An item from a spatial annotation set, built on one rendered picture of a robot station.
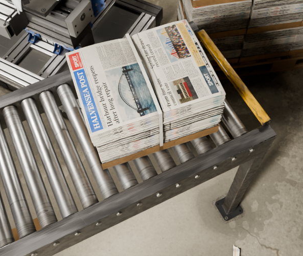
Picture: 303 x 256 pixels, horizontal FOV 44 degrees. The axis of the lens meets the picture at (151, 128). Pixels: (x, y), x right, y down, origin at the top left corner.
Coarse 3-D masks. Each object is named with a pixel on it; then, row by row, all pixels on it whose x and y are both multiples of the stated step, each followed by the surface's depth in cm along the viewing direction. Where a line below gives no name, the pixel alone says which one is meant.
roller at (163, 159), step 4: (156, 152) 117; (160, 152) 116; (164, 152) 116; (168, 152) 117; (156, 156) 117; (160, 156) 116; (164, 156) 115; (168, 156) 116; (156, 160) 117; (160, 160) 115; (164, 160) 115; (168, 160) 115; (172, 160) 116; (160, 164) 115; (164, 164) 114; (168, 164) 114; (172, 164) 114; (160, 168) 116; (164, 168) 114; (168, 168) 114
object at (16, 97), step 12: (192, 24) 141; (36, 84) 130; (48, 84) 130; (60, 84) 130; (72, 84) 133; (0, 96) 129; (12, 96) 128; (24, 96) 128; (36, 96) 129; (0, 108) 126; (24, 120) 137
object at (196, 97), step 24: (168, 24) 110; (144, 48) 107; (168, 48) 106; (192, 48) 106; (168, 72) 102; (192, 72) 102; (168, 96) 99; (192, 96) 98; (216, 96) 98; (192, 120) 106; (216, 120) 112
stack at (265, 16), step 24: (264, 0) 174; (288, 0) 177; (216, 24) 184; (240, 24) 187; (264, 24) 189; (240, 48) 204; (264, 48) 206; (288, 48) 209; (240, 72) 225; (264, 72) 225
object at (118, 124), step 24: (96, 48) 107; (120, 48) 107; (72, 72) 103; (96, 72) 103; (120, 72) 103; (96, 96) 99; (120, 96) 99; (96, 120) 96; (120, 120) 95; (144, 120) 96; (96, 144) 98; (120, 144) 104; (144, 144) 109
